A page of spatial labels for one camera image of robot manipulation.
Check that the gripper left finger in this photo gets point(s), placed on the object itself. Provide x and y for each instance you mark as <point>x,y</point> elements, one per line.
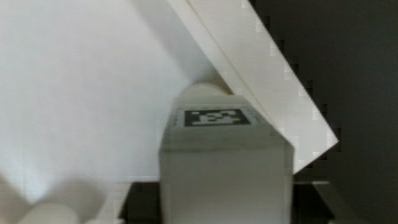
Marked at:
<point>132,204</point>

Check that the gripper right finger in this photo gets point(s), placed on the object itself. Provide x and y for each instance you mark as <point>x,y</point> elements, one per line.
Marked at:
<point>320,207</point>

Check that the white square table top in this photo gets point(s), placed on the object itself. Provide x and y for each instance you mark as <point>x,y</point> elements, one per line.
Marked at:
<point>100,59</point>

